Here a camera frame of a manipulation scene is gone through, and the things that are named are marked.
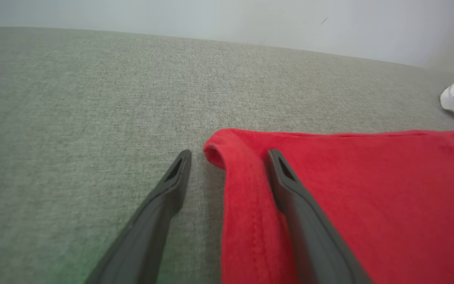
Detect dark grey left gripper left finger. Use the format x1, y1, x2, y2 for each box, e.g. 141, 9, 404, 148
85, 149, 192, 284

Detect red Bulls basketball jersey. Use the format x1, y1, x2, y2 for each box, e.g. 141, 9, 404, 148
203, 84, 454, 284

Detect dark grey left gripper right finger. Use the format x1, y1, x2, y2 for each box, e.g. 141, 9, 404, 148
267, 149, 373, 284

